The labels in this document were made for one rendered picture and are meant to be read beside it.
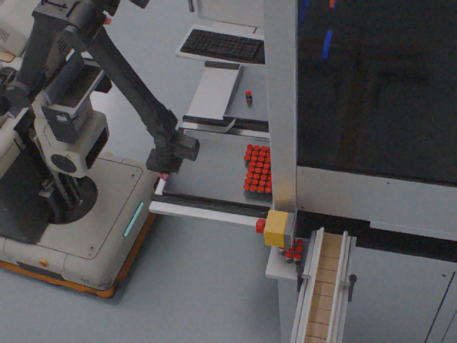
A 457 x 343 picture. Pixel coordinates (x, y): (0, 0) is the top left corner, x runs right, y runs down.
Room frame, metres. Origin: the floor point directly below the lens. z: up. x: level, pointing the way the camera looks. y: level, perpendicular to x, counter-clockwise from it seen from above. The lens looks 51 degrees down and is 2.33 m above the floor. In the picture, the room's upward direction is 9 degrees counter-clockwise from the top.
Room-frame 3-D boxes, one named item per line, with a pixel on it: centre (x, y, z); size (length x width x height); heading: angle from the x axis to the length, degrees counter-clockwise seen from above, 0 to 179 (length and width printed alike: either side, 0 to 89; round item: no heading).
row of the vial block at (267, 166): (1.13, -0.12, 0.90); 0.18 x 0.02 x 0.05; 159
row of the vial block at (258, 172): (1.13, -0.10, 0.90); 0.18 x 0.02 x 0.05; 159
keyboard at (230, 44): (1.86, -0.10, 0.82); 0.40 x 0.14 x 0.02; 62
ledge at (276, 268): (0.83, -0.15, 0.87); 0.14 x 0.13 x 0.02; 69
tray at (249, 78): (1.45, -0.22, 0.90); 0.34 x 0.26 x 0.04; 69
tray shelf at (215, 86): (1.32, -0.10, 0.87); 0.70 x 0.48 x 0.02; 159
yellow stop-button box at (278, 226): (0.86, -0.12, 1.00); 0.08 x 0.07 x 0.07; 69
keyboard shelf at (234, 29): (1.91, -0.13, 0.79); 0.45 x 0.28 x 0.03; 62
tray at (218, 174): (1.17, 0.00, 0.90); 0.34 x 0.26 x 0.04; 69
